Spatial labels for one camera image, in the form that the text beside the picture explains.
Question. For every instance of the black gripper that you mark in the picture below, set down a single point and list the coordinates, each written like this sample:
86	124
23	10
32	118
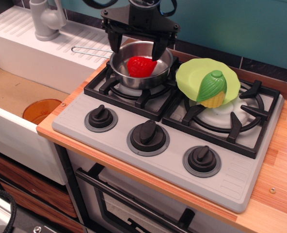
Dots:
142	18

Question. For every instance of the red toy strawberry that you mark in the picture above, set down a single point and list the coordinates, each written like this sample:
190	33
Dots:
140	67

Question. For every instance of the light green plastic plate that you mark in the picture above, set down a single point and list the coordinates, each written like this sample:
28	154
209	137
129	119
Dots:
190	74

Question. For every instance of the toy corncob with green husk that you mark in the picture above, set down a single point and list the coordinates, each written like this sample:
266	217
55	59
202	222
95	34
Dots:
212	90

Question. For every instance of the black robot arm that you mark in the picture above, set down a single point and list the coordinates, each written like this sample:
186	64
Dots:
141	18

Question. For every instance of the stainless steel pot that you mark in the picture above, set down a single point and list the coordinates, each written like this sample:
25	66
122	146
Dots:
150	78

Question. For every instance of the left black stove knob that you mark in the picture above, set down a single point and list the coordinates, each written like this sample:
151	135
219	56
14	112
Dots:
101	119

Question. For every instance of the black stove knob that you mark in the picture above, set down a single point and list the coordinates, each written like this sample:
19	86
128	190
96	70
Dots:
202	161
101	119
148	139

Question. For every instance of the middle black stove knob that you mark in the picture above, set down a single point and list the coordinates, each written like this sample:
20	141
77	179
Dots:
148	139

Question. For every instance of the grey toy stove top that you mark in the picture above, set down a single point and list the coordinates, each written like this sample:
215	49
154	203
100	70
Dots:
231	187

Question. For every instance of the right black stove knob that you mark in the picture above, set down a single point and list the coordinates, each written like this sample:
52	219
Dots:
202	161

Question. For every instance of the left black burner grate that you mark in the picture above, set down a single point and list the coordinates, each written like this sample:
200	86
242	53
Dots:
151	103

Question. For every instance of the black burner grate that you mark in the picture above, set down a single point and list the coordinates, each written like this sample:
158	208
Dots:
244	125
151	103

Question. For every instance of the left teal cabinet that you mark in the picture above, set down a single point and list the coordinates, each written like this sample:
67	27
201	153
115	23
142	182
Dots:
81	7

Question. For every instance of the grey toy faucet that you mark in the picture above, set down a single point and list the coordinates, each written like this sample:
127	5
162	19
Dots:
47	22

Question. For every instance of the white toy sink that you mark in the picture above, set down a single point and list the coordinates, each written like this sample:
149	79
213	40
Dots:
32	70

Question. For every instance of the right black burner grate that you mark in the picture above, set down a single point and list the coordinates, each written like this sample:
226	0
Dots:
244	125

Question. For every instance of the toy oven door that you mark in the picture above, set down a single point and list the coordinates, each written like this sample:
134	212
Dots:
126	206

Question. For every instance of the wood grain drawer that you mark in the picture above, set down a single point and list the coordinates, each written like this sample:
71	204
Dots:
39	195

